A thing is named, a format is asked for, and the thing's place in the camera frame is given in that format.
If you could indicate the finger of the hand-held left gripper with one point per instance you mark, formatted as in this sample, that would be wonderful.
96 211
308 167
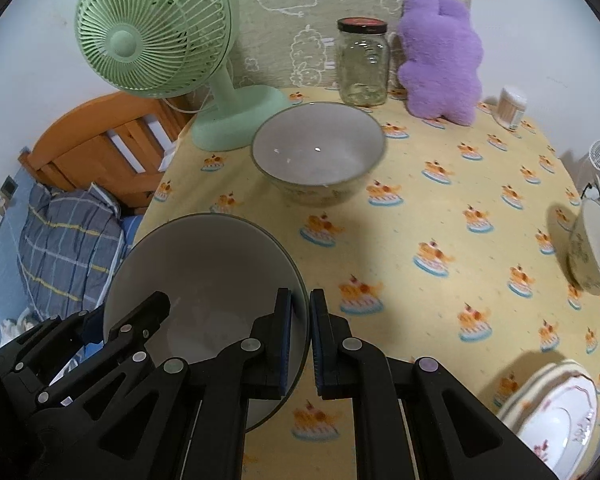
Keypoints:
91 335
140 315

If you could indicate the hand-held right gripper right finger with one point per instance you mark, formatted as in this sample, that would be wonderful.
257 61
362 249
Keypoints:
318 350

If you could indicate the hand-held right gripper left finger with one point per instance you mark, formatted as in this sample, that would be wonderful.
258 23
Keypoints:
285 345

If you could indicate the floral ceramic bowl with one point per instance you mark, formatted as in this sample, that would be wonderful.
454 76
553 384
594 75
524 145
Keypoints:
320 150
592 255
205 260

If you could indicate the white plate with red trim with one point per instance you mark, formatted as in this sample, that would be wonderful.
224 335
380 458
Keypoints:
555 425

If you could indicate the white cloth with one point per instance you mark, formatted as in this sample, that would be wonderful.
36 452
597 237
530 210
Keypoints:
12 327

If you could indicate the grey plaid pillow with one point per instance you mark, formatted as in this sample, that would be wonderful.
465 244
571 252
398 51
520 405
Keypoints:
65 250

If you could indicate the blue bed sheet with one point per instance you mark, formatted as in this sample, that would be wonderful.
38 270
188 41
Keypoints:
130 225

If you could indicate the wooden bed headboard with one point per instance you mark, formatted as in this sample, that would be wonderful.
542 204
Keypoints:
80 155

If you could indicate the yellow cake printed tablecloth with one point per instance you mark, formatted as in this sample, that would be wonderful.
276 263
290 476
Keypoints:
430 220

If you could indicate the green desk fan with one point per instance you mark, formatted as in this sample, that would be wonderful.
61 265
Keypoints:
130 40

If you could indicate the glass jar with dark lid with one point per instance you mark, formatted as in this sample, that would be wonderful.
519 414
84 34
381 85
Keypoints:
362 70

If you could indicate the green cartoon printed mat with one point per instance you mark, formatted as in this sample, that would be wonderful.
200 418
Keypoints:
280 35

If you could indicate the cotton swab container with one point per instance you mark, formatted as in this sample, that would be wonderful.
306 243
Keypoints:
512 107

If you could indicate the purple plush toy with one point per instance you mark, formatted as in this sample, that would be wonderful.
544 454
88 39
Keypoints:
440 60

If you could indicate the wall socket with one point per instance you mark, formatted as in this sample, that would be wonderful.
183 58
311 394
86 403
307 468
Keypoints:
7 190

